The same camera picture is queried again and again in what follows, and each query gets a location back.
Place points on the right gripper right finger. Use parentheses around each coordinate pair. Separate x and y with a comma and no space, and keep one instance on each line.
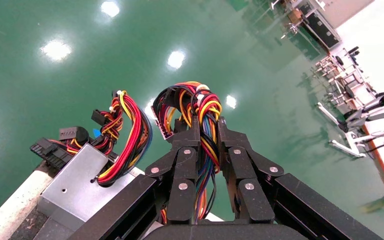
(238,165)

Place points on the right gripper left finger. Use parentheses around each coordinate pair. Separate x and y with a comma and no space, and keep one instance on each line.
(185,165)

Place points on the blue scrap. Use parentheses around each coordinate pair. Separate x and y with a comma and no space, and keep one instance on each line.
(96,133)

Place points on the black flight case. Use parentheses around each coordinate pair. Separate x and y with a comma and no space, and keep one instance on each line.
(321,28)

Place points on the short white rack pipe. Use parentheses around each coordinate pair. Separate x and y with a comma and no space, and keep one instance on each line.
(10,205)

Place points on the white metal frame rack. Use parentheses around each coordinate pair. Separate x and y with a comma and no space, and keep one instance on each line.
(344,79)

